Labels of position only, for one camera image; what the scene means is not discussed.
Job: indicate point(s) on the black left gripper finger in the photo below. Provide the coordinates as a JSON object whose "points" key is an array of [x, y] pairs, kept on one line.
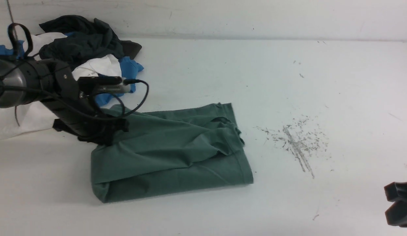
{"points": [[113, 124], [91, 132]]}

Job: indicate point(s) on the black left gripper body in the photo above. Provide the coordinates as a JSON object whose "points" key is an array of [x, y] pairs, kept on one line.
{"points": [[61, 94]]}

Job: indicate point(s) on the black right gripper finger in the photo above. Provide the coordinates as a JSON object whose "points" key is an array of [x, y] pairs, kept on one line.
{"points": [[396, 191], [396, 215]]}

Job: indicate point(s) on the green long-sleeve shirt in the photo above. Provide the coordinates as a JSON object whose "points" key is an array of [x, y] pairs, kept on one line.
{"points": [[169, 152]]}

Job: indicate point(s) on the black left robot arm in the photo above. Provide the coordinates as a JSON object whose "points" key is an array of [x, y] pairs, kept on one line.
{"points": [[20, 84]]}

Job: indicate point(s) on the white shirt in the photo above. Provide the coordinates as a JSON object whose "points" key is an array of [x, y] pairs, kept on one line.
{"points": [[36, 116]]}

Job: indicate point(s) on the blue shirt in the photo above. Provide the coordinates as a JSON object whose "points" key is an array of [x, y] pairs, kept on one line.
{"points": [[131, 70]]}

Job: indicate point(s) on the dark grey shirt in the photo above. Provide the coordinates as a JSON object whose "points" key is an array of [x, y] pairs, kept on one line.
{"points": [[84, 40]]}

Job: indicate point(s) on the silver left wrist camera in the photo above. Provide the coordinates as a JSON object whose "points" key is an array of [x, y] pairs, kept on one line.
{"points": [[103, 84]]}

